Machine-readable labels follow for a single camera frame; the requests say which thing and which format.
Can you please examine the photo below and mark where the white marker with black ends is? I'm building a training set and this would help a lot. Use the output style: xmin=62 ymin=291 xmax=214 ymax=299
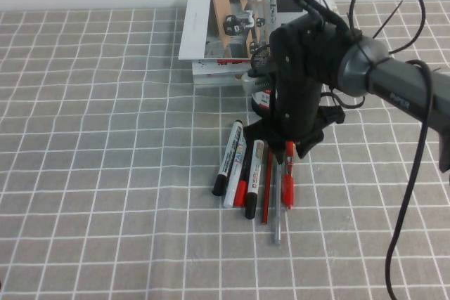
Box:
xmin=211 ymin=119 xmax=245 ymax=197

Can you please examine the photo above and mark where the black cable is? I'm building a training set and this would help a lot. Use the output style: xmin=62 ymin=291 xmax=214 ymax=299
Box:
xmin=291 ymin=0 xmax=440 ymax=300

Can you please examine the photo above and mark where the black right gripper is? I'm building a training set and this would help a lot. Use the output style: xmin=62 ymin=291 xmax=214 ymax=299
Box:
xmin=243 ymin=18 xmax=349 ymax=164

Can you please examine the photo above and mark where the white paint marker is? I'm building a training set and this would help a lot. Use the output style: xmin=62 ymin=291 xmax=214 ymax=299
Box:
xmin=222 ymin=130 xmax=249 ymax=209

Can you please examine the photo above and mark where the red pencil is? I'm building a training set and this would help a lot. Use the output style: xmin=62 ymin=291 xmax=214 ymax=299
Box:
xmin=260 ymin=145 xmax=274 ymax=226

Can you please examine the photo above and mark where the grey pen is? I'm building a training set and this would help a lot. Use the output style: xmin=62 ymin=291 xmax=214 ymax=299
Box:
xmin=271 ymin=159 xmax=283 ymax=247

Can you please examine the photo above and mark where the tan-edged book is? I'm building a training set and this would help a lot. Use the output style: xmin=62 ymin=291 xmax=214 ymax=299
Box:
xmin=191 ymin=72 xmax=249 ymax=85

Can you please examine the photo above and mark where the grey checked tablecloth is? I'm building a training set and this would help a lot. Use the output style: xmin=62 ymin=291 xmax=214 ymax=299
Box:
xmin=0 ymin=0 xmax=450 ymax=300

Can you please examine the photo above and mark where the black mesh pen holder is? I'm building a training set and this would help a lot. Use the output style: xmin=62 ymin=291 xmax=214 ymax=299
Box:
xmin=250 ymin=44 xmax=279 ymax=122

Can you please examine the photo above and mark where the black marker with red cap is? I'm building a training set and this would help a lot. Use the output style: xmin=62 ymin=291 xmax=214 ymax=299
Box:
xmin=233 ymin=137 xmax=255 ymax=208

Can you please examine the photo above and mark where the red retractable pen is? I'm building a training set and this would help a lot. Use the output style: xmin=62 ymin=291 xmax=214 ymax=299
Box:
xmin=281 ymin=141 xmax=296 ymax=211

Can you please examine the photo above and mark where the white marker brown label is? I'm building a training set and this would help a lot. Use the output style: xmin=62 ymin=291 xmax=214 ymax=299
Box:
xmin=244 ymin=138 xmax=265 ymax=220

